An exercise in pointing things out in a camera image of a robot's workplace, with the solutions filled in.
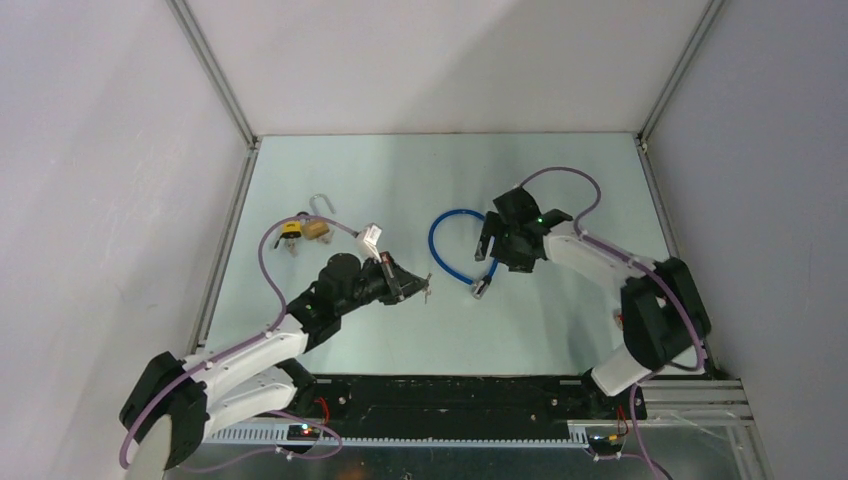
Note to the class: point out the silver key bunch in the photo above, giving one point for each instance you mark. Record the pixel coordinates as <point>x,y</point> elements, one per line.
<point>427,290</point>

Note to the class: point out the blue cable lock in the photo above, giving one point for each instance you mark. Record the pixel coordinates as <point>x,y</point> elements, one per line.
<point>447,236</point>

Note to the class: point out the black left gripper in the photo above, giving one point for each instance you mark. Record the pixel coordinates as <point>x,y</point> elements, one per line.
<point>399,284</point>

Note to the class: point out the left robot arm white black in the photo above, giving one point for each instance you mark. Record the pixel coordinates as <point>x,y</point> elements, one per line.
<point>201,394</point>

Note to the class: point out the brass padlock silver shackle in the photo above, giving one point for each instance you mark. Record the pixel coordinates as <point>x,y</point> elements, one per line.
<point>316,229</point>

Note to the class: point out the grey slotted cable duct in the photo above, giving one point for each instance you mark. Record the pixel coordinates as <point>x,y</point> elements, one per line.
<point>299,434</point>

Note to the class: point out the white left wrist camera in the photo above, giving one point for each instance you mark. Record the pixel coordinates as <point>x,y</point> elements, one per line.
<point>366,241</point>

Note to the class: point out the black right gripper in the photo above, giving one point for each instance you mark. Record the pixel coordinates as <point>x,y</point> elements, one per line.
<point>494,226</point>

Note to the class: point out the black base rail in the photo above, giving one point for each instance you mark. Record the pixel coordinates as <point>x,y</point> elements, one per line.
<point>461,407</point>

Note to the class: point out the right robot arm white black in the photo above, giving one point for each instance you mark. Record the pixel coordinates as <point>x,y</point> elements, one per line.
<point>661,312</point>

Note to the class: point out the yellow padlock black shackle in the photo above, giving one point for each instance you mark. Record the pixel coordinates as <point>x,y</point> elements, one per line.
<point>293,230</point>

